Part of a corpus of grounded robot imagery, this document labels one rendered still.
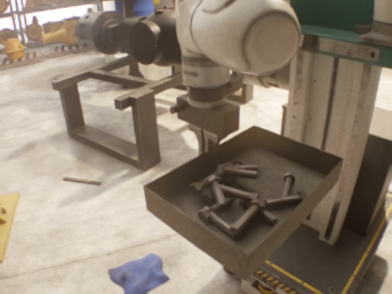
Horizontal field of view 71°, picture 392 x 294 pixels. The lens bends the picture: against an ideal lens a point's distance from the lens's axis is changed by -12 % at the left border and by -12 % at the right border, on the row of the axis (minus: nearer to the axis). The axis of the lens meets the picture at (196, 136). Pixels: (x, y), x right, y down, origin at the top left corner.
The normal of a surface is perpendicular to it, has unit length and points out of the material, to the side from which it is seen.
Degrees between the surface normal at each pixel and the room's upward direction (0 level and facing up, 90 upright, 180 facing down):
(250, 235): 0
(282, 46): 98
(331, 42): 90
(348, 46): 90
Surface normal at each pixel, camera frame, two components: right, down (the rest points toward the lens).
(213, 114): -0.71, 0.35
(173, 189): 0.70, 0.32
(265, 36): 0.32, 0.59
